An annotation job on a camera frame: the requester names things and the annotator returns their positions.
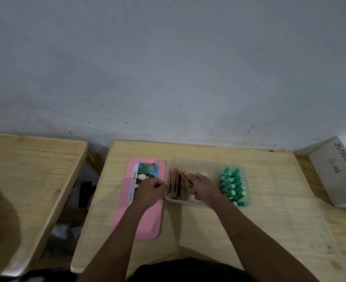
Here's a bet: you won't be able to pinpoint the pink lid with picture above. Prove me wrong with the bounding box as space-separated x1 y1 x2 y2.
111 157 167 240

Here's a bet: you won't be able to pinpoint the plywood table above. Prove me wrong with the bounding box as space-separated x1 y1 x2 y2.
296 154 346 271

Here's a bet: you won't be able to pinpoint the clear plastic container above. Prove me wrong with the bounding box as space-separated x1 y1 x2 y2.
163 158 252 206

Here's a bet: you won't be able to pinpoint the person's black shorts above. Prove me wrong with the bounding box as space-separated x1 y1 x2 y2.
126 257 250 282

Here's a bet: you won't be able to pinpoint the light wooden table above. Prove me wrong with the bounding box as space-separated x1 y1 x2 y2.
0 132 89 277

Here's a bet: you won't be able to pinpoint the group of teal bottles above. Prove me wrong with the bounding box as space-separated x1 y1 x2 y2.
219 165 249 208

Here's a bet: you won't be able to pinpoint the person's left forearm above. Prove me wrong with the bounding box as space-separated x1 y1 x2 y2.
77 202 150 282

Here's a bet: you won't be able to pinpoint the white cardboard box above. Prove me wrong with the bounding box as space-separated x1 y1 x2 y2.
295 136 346 210

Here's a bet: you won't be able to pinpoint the group of tan boxes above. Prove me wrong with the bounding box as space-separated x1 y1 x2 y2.
168 168 183 201

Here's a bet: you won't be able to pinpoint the person's left hand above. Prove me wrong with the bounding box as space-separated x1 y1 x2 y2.
132 177 168 210

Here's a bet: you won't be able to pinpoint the person's right forearm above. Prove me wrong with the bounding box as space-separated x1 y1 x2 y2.
208 196 320 282

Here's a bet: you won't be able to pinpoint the person's right hand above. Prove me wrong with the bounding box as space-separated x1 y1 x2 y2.
187 173 224 210

